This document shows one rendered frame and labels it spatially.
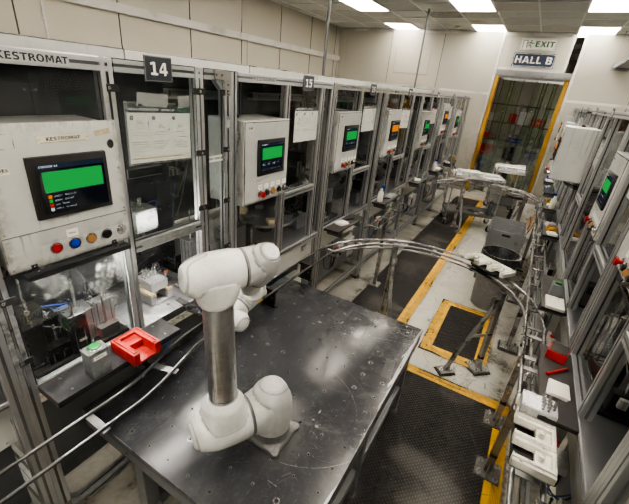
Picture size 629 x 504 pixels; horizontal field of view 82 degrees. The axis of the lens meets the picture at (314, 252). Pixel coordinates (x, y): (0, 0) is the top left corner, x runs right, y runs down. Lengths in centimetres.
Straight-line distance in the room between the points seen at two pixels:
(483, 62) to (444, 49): 89
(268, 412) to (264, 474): 23
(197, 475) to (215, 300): 72
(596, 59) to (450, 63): 265
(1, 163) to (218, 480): 125
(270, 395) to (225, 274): 55
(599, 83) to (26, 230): 910
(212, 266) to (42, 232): 62
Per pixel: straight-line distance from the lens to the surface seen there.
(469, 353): 355
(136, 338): 178
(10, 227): 146
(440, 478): 259
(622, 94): 938
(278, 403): 149
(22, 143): 143
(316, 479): 160
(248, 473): 161
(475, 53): 948
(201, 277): 111
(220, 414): 141
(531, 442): 173
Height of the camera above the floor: 202
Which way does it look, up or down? 25 degrees down
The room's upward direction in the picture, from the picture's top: 6 degrees clockwise
